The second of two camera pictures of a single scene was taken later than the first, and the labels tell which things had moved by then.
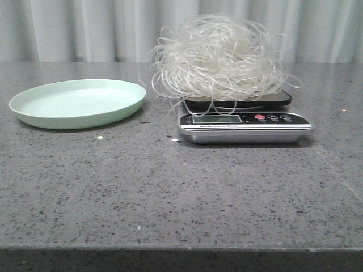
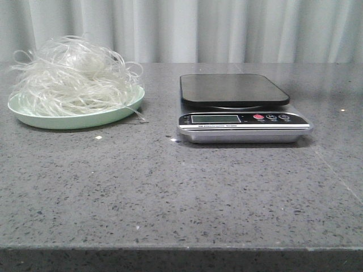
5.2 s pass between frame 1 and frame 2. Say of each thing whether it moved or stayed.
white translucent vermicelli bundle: moved
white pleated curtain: stayed
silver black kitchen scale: stayed
